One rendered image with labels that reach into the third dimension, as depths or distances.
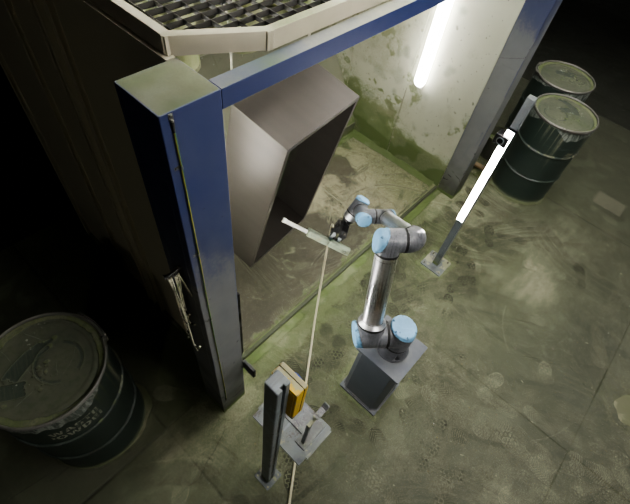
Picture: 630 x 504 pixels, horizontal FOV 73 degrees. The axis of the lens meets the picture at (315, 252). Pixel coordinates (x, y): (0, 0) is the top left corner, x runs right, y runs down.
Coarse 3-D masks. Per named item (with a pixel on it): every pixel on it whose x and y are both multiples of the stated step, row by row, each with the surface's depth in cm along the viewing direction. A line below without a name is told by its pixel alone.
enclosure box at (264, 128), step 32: (256, 96) 202; (288, 96) 208; (320, 96) 214; (352, 96) 221; (256, 128) 195; (288, 128) 198; (320, 128) 254; (256, 160) 210; (288, 160) 292; (320, 160) 272; (256, 192) 228; (288, 192) 315; (256, 224) 250; (256, 256) 297
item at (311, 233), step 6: (288, 222) 262; (300, 228) 264; (306, 234) 266; (312, 234) 265; (318, 234) 266; (318, 240) 268; (324, 240) 268; (330, 240) 270; (330, 246) 270; (336, 246) 270; (342, 246) 271; (342, 252) 271; (348, 252) 272
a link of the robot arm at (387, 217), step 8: (376, 216) 247; (384, 216) 241; (392, 216) 233; (384, 224) 239; (392, 224) 224; (400, 224) 216; (408, 224) 213; (416, 232) 194; (424, 232) 200; (416, 240) 192; (424, 240) 197; (416, 248) 195
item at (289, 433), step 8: (256, 416) 202; (288, 424) 202; (288, 432) 200; (296, 432) 200; (320, 432) 201; (288, 440) 198; (288, 448) 196; (296, 448) 196; (312, 448) 197; (296, 456) 194; (304, 456) 194
